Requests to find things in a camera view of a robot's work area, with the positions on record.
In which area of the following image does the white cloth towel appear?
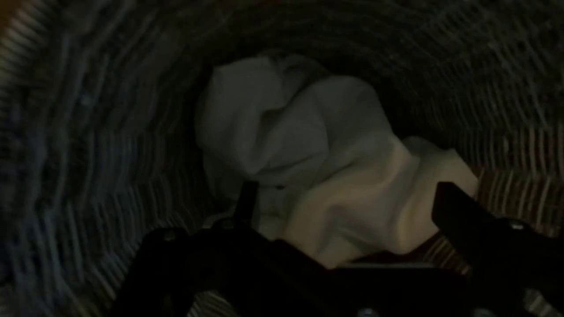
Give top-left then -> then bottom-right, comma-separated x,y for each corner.
194,52 -> 482,272

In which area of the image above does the grey wicker basket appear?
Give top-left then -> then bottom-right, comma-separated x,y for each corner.
0,0 -> 564,317

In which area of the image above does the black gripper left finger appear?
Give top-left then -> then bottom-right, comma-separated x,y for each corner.
233,179 -> 261,233

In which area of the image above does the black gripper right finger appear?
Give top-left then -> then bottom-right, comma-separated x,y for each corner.
431,180 -> 531,284

